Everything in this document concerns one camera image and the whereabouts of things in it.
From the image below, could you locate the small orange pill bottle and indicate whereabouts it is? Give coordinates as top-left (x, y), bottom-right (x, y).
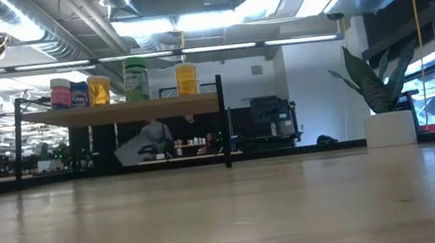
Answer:
top-left (173, 60), bottom-right (202, 98)

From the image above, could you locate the green cap supplement bottle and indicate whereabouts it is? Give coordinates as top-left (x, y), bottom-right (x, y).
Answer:
top-left (119, 55), bottom-right (153, 105)

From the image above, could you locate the orange pill bottle with capsules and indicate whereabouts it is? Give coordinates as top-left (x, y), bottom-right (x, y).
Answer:
top-left (85, 73), bottom-right (114, 109)

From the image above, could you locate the blue cap antacid bottle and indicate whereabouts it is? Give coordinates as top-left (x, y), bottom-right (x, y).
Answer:
top-left (68, 79), bottom-right (93, 111)

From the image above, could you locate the pink bottle white cap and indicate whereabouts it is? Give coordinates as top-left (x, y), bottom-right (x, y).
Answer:
top-left (46, 76), bottom-right (76, 112)

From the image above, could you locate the black desk with monitor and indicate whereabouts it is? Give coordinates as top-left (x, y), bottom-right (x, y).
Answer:
top-left (239, 91), bottom-right (306, 154)

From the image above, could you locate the small background potted plant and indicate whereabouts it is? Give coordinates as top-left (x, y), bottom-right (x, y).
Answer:
top-left (152, 138), bottom-right (170, 162)

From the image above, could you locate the person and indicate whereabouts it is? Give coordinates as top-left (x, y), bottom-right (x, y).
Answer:
top-left (109, 116), bottom-right (177, 169)

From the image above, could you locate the long linear ceiling light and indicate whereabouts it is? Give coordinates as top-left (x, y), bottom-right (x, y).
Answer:
top-left (0, 17), bottom-right (345, 88)

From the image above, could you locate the black rounded object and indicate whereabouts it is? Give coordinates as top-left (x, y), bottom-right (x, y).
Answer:
top-left (314, 132), bottom-right (339, 146)

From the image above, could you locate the snake plant in white pot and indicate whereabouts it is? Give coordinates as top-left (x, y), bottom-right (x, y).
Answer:
top-left (324, 36), bottom-right (431, 155)

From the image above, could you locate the wooden shelf black frame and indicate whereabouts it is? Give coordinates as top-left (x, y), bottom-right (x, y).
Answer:
top-left (4, 69), bottom-right (236, 198)

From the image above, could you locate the black frame crossbar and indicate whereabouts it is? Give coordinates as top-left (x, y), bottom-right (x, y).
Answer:
top-left (230, 133), bottom-right (369, 166)

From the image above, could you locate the silver round air duct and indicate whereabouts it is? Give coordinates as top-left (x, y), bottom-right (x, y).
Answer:
top-left (0, 0), bottom-right (126, 72)

